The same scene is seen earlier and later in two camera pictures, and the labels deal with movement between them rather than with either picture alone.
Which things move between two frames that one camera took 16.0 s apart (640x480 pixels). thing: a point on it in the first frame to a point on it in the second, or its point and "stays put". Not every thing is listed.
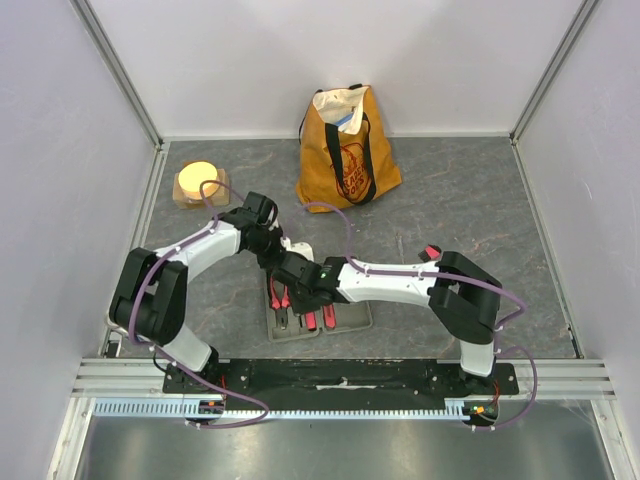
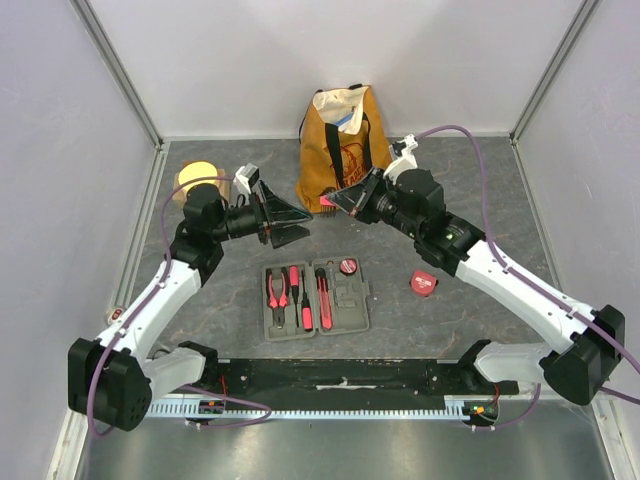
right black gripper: (300, 301) to (366, 198)
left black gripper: (268, 262) to (275, 210)
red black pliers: (280, 305) stays put
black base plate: (309, 381) stays put
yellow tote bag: (345, 158) stays put
